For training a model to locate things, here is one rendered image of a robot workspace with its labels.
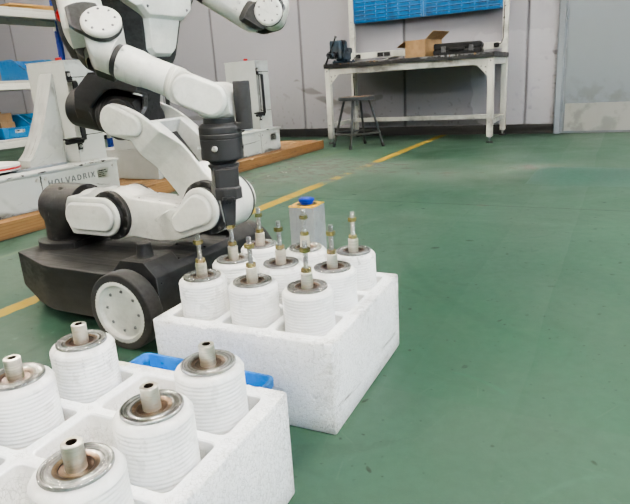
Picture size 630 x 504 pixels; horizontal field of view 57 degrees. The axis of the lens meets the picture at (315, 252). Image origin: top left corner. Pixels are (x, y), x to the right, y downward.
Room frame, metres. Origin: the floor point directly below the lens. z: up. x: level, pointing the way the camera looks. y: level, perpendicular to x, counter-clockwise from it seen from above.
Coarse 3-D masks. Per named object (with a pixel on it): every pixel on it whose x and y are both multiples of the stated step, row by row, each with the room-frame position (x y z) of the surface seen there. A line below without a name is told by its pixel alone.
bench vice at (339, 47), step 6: (336, 36) 5.56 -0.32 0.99; (330, 42) 5.72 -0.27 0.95; (336, 42) 5.69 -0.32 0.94; (342, 42) 5.71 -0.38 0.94; (330, 48) 5.72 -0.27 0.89; (336, 48) 5.69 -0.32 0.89; (342, 48) 5.77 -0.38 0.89; (348, 48) 5.84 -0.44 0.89; (330, 54) 5.60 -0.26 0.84; (336, 54) 5.66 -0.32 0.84; (342, 54) 5.76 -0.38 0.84; (348, 54) 5.82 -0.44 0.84; (342, 60) 5.78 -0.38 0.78; (348, 60) 5.76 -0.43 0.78; (354, 60) 5.87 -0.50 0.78
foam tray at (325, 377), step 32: (384, 288) 1.17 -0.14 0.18; (160, 320) 1.07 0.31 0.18; (192, 320) 1.05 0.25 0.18; (224, 320) 1.05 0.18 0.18; (352, 320) 1.00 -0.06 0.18; (384, 320) 1.16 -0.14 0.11; (160, 352) 1.07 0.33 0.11; (192, 352) 1.03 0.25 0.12; (256, 352) 0.97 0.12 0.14; (288, 352) 0.94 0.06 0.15; (320, 352) 0.91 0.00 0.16; (352, 352) 0.99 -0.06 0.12; (384, 352) 1.15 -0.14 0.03; (288, 384) 0.94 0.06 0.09; (320, 384) 0.91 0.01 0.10; (352, 384) 0.98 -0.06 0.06; (288, 416) 0.95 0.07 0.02; (320, 416) 0.92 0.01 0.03
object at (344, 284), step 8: (312, 272) 1.10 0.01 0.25; (344, 272) 1.08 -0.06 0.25; (352, 272) 1.09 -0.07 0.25; (328, 280) 1.07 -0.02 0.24; (336, 280) 1.07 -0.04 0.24; (344, 280) 1.07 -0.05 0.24; (352, 280) 1.08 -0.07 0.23; (336, 288) 1.07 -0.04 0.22; (344, 288) 1.07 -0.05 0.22; (352, 288) 1.08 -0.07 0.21; (336, 296) 1.07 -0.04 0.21; (344, 296) 1.07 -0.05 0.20; (352, 296) 1.08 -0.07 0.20; (336, 304) 1.07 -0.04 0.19; (344, 304) 1.07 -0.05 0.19; (352, 304) 1.08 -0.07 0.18
